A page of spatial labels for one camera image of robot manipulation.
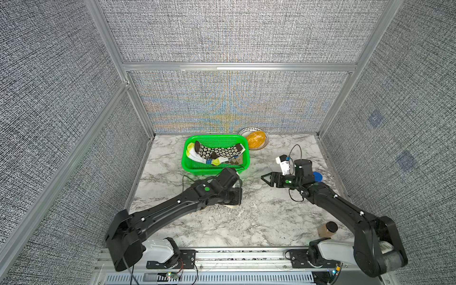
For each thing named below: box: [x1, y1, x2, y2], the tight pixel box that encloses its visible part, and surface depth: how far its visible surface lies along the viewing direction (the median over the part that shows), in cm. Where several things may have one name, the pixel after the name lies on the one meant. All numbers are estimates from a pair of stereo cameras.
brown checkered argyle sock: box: [228, 153, 243, 165], surface depth 105 cm
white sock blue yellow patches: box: [186, 142, 231, 166], surface depth 102 cm
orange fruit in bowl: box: [245, 130, 266, 150], surface depth 112 cm
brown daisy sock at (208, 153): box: [194, 140, 246, 160], surface depth 103 cm
